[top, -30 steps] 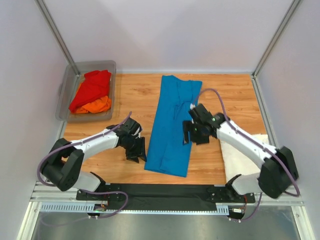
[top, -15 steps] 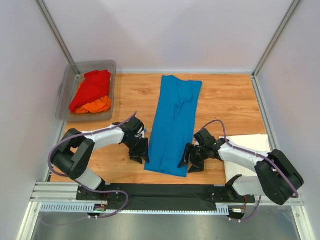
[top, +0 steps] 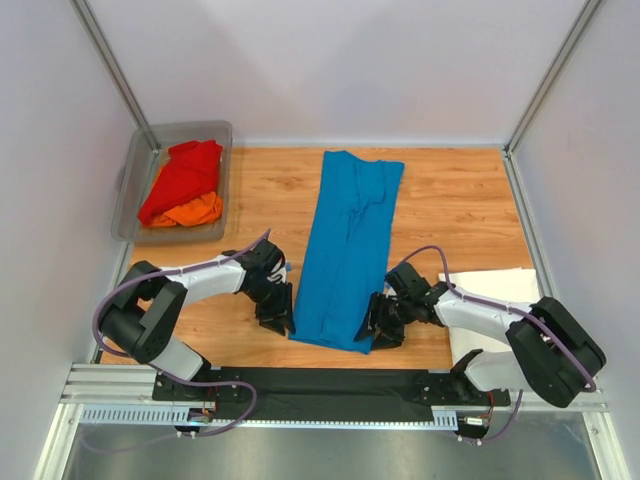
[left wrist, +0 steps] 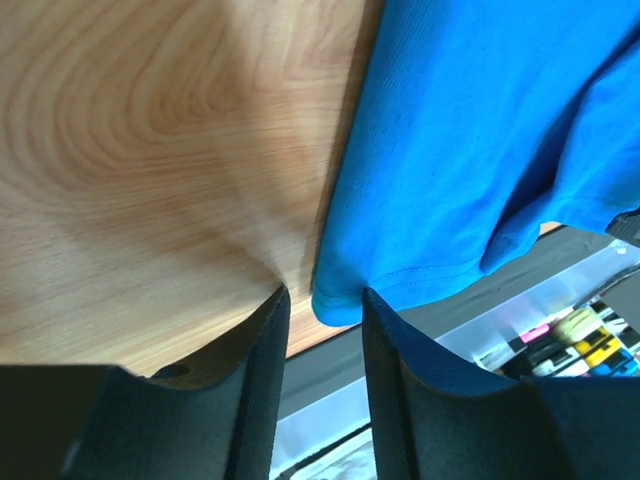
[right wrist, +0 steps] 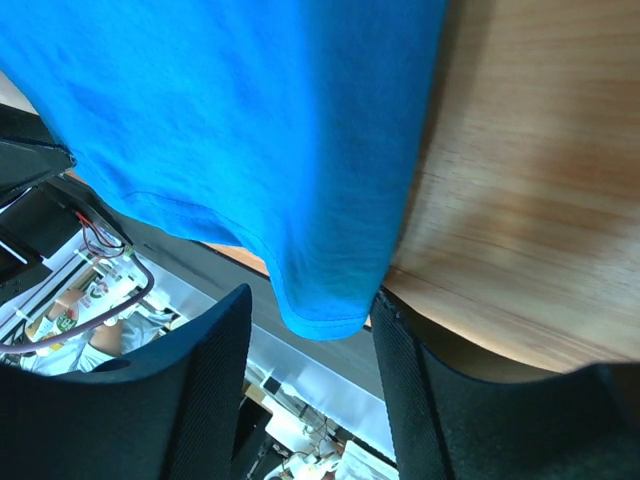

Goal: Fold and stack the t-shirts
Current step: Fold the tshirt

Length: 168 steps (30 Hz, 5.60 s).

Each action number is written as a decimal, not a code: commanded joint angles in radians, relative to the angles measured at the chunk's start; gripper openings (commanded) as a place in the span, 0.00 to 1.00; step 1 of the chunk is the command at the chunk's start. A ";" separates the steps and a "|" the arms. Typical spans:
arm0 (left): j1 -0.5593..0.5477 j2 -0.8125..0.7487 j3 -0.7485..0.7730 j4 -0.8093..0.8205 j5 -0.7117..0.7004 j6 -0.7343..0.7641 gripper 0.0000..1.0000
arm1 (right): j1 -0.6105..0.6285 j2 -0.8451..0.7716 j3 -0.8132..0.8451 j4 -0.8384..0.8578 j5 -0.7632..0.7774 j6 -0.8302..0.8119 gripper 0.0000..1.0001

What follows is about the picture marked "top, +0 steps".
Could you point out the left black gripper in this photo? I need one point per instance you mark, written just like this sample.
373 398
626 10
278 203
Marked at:
281 313

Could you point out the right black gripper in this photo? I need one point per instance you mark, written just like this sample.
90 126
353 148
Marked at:
375 319

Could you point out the blue t shirt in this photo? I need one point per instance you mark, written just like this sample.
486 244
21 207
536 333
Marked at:
348 250

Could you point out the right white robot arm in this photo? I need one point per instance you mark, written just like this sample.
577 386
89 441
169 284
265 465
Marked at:
547 350

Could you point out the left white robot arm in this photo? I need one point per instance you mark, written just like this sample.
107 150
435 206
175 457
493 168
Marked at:
139 316

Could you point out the orange t shirt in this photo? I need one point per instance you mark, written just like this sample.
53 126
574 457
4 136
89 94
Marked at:
203 210

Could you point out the folded white t shirt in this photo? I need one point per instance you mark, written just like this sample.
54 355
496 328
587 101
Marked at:
510 286

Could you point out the clear plastic bin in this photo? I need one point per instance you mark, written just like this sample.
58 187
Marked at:
148 151

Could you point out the red t shirt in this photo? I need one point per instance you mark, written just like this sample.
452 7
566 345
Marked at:
193 169

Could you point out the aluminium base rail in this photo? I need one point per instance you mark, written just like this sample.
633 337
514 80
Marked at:
108 384

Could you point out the slotted grey cable duct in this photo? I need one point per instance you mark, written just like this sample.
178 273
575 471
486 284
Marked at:
144 415

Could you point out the left aluminium frame post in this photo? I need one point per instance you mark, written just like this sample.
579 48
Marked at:
98 39

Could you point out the aluminium frame post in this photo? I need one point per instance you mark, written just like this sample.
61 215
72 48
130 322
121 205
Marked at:
98 39
587 14

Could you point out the right aluminium frame post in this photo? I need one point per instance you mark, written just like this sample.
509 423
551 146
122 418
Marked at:
587 14

